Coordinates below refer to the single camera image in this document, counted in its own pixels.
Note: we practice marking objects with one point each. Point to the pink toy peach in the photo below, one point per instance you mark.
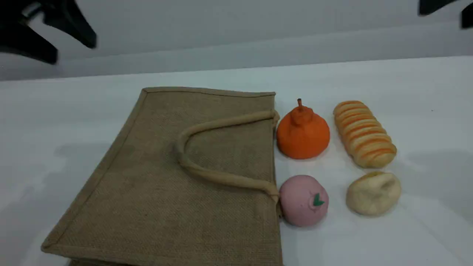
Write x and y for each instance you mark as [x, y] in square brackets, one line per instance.
[301, 203]

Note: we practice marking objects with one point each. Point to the pale egg yolk pastry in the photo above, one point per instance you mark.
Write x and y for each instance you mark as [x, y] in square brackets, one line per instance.
[373, 194]

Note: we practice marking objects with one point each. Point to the orange toy fruit with stem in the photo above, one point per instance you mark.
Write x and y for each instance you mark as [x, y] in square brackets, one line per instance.
[303, 136]

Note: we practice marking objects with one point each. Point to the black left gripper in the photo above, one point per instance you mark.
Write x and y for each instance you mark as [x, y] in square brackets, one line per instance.
[14, 11]

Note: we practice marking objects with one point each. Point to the brown jute tote bag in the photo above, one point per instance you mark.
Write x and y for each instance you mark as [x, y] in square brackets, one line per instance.
[155, 192]

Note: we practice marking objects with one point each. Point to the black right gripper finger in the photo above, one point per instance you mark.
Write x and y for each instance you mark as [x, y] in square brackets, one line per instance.
[434, 5]
[468, 16]

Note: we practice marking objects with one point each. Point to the long striped bread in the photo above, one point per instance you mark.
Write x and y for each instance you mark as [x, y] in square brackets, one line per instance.
[364, 135]

